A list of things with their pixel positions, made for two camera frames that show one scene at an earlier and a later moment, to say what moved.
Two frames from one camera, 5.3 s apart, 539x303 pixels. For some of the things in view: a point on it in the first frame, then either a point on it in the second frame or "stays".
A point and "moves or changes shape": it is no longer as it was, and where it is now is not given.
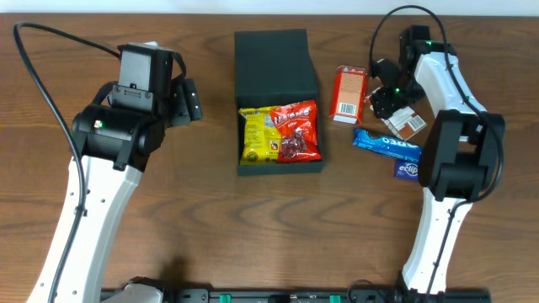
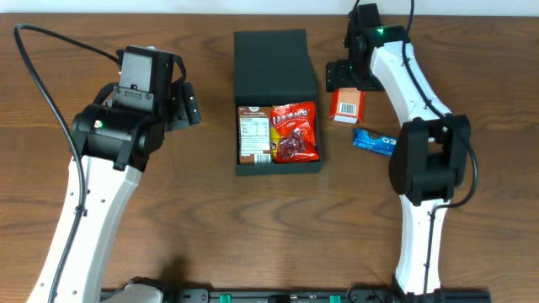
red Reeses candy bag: [297, 124] stays
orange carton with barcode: [349, 94] stays
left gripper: [179, 114] stays
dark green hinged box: [274, 68] stays
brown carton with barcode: [405, 123] moves or changes shape
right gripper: [388, 98] to [341, 77]
